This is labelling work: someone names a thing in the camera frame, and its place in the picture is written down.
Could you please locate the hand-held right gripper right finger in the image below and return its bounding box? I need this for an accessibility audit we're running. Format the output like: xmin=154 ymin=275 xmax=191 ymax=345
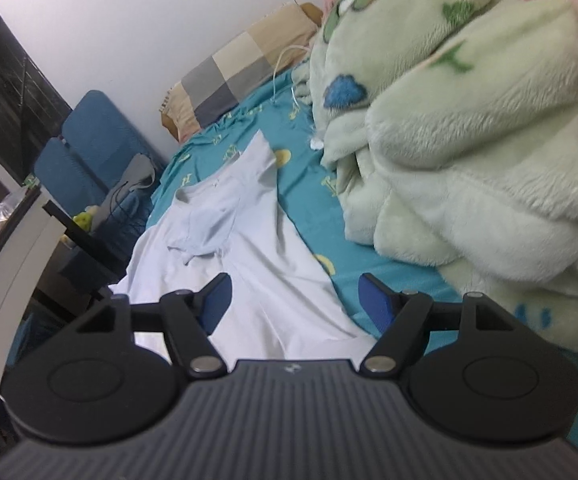
xmin=358 ymin=273 xmax=514 ymax=380

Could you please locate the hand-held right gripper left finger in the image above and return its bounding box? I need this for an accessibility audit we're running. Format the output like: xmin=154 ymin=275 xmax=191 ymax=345
xmin=72 ymin=272 xmax=233 ymax=379

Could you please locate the white t-shirt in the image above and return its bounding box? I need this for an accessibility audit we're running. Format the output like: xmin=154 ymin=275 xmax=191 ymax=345
xmin=108 ymin=130 xmax=381 ymax=366

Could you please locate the teal printed bed sheet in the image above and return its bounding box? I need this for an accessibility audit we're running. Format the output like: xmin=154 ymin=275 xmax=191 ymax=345
xmin=146 ymin=66 xmax=578 ymax=471

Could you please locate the black side table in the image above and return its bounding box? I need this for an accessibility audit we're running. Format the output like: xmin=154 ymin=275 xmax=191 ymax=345
xmin=34 ymin=200 xmax=137 ymax=331

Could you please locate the grey cloth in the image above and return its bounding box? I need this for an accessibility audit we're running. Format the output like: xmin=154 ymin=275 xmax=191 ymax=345
xmin=92 ymin=154 xmax=156 ymax=233

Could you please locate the yellow green plush toy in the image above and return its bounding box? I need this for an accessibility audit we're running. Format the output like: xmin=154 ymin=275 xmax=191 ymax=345
xmin=72 ymin=206 xmax=101 ymax=233

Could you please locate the blue folding chair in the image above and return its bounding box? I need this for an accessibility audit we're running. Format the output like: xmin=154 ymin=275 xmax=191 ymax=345
xmin=34 ymin=90 xmax=169 ymax=243

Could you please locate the green fleece printed blanket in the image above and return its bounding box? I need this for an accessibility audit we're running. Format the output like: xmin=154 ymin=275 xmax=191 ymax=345
xmin=291 ymin=0 xmax=578 ymax=356

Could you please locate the white desk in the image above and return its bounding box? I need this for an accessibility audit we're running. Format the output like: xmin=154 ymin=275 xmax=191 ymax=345
xmin=0 ymin=186 xmax=70 ymax=466

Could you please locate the checkered beige grey pillow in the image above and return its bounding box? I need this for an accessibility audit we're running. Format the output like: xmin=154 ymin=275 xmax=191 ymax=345
xmin=161 ymin=2 xmax=324 ymax=142

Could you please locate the dark window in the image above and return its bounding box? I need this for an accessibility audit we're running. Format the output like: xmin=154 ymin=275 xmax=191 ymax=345
xmin=0 ymin=0 xmax=74 ymax=183

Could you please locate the white charging cable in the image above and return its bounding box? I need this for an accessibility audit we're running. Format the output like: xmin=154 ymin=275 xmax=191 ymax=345
xmin=271 ymin=44 xmax=324 ymax=150

